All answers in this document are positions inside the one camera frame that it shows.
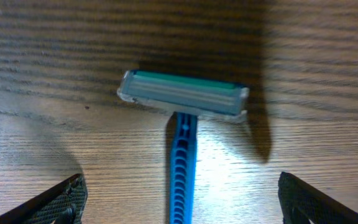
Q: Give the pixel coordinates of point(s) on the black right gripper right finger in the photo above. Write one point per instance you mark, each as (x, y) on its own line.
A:
(302, 203)

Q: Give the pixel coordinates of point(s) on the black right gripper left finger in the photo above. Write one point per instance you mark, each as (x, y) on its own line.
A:
(63, 203)

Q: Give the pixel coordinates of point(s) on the blue disposable razor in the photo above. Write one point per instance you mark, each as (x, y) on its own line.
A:
(188, 99)

